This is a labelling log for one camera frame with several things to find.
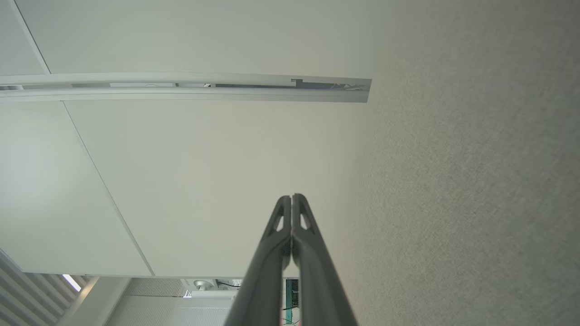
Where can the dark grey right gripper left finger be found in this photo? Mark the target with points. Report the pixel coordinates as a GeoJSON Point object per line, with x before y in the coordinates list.
{"type": "Point", "coordinates": [260, 290]}

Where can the grey metal partition post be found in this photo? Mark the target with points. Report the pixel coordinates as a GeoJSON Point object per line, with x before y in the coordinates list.
{"type": "Point", "coordinates": [181, 93]}

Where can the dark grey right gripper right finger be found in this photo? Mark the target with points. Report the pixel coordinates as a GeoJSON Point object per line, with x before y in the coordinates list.
{"type": "Point", "coordinates": [319, 290]}

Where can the white ceiling device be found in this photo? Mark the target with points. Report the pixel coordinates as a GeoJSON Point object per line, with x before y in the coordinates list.
{"type": "Point", "coordinates": [208, 290]}

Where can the green circuit board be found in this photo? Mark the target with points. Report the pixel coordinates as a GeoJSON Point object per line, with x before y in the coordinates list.
{"type": "Point", "coordinates": [292, 292]}

